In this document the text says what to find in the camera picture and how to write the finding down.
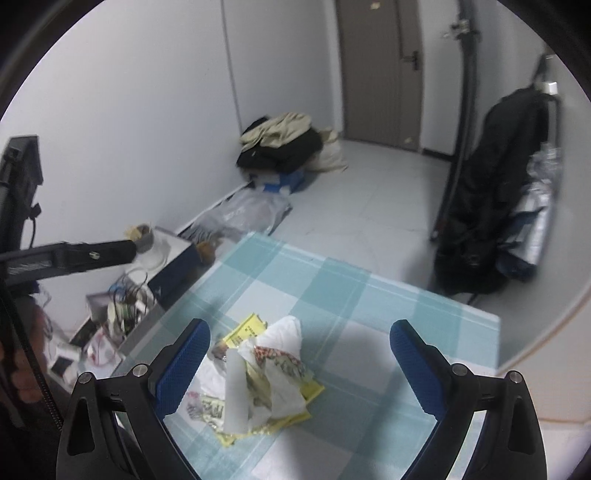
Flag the brown door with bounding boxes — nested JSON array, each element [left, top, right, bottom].
[[335, 0, 424, 153]]

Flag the small brown object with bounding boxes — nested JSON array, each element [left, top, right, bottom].
[[194, 240, 218, 267]]

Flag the beige garment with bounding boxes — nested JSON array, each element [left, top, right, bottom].
[[240, 112, 313, 151]]

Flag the tangle of cables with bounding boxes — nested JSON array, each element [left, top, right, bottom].
[[107, 270, 156, 334]]

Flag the clear printed plastic wrapper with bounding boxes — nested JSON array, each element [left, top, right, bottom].
[[185, 391, 228, 422]]

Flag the yellow plastic wrapper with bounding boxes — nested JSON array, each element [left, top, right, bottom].
[[216, 376, 325, 448]]

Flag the black pole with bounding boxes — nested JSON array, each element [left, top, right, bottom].
[[429, 0, 482, 241]]

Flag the clear plastic bag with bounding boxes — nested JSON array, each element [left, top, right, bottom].
[[191, 189, 293, 243]]

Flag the white tissue paper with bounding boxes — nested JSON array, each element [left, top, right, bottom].
[[203, 316, 311, 435]]

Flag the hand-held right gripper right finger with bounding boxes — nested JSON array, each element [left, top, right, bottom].
[[389, 319, 548, 480]]

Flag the cream cloth bag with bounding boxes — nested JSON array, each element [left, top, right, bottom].
[[309, 128, 350, 174]]

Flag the brown patterned snack wrapper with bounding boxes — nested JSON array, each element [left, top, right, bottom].
[[252, 346, 308, 385]]

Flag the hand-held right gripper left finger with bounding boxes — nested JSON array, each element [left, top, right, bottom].
[[55, 318, 213, 480]]

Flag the silver foil mat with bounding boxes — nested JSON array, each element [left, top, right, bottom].
[[501, 143, 563, 278]]

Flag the black coiled cable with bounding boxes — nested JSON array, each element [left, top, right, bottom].
[[0, 284, 64, 433]]

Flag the dark blue box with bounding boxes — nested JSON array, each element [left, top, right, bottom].
[[148, 242, 218, 311]]

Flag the dark blue rolled bag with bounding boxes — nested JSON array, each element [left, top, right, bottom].
[[496, 249, 536, 282]]

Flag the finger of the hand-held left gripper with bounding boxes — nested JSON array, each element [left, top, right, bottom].
[[0, 237, 138, 283]]

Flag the grey cup with sticks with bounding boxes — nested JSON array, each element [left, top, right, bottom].
[[127, 224, 156, 253]]

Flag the white bowl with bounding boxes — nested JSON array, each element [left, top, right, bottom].
[[131, 231, 172, 271]]

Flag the person's left forearm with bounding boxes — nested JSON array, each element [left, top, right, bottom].
[[0, 295, 48, 403]]

